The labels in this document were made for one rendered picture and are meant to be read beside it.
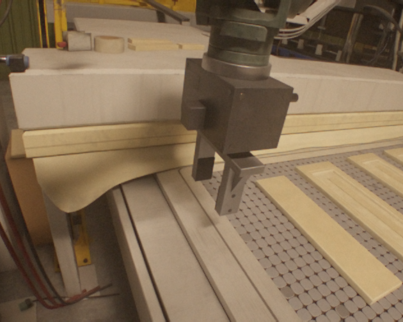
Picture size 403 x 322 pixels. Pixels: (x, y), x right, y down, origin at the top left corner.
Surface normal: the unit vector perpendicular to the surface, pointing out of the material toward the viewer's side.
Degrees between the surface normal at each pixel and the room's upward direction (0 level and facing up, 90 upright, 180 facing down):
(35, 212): 90
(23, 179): 90
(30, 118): 90
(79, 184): 16
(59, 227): 90
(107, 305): 0
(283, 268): 0
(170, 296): 0
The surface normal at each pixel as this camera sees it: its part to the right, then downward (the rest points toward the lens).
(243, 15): 0.04, -0.41
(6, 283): 0.13, -0.85
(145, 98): 0.41, 0.51
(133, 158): 0.43, -0.25
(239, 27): -0.11, 0.50
